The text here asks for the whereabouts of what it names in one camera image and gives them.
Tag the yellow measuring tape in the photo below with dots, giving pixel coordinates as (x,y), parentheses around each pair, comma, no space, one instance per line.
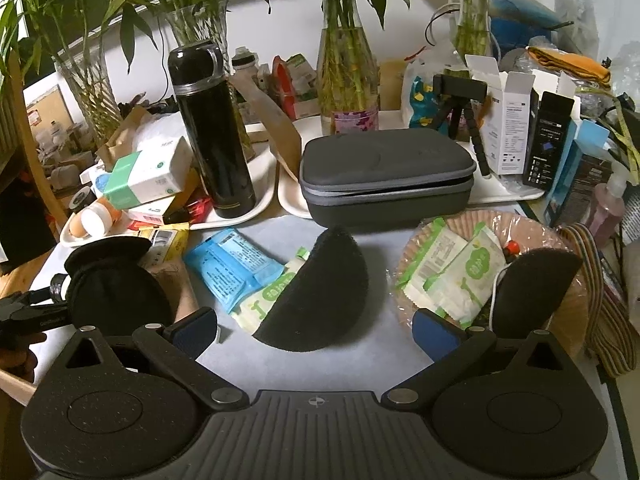
(627,135)

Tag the bamboo in glass bottle vase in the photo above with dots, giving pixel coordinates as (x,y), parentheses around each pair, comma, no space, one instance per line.
(345,60)

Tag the grey zip case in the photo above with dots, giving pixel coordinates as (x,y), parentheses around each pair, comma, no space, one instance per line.
(387,175)

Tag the orange cloth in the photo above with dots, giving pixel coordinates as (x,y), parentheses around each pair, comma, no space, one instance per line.
(570,62)

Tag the white open carton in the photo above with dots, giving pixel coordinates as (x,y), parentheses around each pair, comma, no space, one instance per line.
(510,130)

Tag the red packet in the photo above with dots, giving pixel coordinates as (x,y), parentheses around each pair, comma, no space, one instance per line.
(200,208)

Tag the black carton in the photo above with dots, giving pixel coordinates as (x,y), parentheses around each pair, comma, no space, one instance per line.
(547,140)

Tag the black mini tripod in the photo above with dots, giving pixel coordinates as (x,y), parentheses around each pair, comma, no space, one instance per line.
(457,90)

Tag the translucent sports bottle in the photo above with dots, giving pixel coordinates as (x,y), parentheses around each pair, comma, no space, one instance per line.
(245,65)

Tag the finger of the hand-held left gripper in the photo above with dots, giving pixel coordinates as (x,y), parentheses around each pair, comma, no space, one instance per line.
(35,322)
(35,296)

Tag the blue carton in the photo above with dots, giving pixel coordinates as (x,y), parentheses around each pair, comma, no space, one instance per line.
(575,175)

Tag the white bag blue yellow print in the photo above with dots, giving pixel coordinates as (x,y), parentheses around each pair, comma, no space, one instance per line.
(422,100)

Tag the clear plastic bag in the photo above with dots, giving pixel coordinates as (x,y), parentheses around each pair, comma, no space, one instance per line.
(577,5)

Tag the crumpled brown paper bag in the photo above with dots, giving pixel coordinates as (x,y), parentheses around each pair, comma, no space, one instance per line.
(125,135)

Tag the black half-round foam pad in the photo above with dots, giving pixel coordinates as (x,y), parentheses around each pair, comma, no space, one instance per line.
(320,290)

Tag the brown egg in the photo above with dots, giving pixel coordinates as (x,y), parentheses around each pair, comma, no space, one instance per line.
(76,227)

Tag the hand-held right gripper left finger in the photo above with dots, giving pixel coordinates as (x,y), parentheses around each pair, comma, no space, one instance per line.
(194,334)

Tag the black thermos flask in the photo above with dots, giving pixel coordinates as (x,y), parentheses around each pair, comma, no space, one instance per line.
(215,140)

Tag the blue white packet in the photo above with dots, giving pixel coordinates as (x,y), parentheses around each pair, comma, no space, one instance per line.
(102,184)

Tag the green white wipes packet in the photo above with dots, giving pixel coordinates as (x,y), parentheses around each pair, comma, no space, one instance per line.
(462,280)
(255,307)
(432,255)

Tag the black tape roll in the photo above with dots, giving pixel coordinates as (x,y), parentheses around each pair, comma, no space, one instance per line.
(80,199)

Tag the white plastic bag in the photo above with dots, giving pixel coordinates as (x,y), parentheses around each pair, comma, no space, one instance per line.
(160,130)

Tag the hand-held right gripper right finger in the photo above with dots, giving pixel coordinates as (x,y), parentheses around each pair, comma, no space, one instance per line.
(434,334)

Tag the black round pouch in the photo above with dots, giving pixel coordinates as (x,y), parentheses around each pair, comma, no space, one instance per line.
(110,285)

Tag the white red flat box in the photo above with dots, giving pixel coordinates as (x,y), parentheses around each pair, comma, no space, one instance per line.
(150,212)

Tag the white tray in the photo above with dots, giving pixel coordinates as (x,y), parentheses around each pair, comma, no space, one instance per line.
(292,195)
(260,180)

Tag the yellow packet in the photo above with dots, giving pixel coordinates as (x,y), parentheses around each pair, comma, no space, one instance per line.
(167,242)

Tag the bamboo in slim glass vase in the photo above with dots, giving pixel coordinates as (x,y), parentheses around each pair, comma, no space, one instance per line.
(472,25)

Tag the red white package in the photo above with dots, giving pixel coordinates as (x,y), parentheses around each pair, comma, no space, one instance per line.
(295,85)

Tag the brown paper pouch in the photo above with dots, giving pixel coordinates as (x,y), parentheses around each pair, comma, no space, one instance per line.
(172,285)

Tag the woven basket tray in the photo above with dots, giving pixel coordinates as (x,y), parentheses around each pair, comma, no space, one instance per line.
(565,310)

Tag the white orange jar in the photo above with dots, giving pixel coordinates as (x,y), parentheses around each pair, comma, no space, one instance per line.
(100,220)

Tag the blue wipes packet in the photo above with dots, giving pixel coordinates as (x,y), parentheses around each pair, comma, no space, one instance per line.
(232,270)

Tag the bamboo in ribbed glass vase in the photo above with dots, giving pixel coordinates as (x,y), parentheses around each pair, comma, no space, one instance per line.
(200,25)
(92,100)

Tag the wooden chair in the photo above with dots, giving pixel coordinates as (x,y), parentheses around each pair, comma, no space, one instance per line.
(35,160)

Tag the smooth brown paper bag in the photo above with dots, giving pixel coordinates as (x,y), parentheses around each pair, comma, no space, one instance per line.
(272,125)

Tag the pink pump bottle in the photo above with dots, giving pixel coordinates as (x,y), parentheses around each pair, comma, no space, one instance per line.
(605,210)

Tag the green white carton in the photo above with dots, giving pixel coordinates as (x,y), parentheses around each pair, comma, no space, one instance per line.
(145,172)

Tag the black wall screen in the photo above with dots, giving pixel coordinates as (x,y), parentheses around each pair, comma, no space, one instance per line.
(75,45)

